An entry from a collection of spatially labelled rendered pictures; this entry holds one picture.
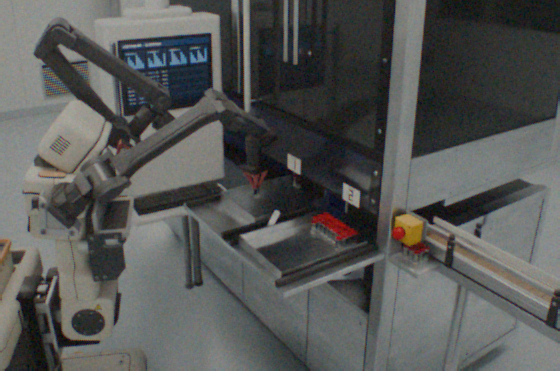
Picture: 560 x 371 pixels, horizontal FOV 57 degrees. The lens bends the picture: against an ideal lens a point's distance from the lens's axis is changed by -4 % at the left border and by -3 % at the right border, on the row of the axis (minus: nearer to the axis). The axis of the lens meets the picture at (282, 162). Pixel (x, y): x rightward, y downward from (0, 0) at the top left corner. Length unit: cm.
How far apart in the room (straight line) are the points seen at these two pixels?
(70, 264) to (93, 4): 535
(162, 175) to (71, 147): 90
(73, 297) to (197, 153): 95
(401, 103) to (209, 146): 109
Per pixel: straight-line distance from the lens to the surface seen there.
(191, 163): 241
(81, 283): 172
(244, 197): 213
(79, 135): 152
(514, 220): 237
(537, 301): 161
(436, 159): 179
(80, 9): 682
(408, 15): 155
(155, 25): 222
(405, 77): 157
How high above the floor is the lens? 180
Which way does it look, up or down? 22 degrees down
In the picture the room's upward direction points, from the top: 1 degrees clockwise
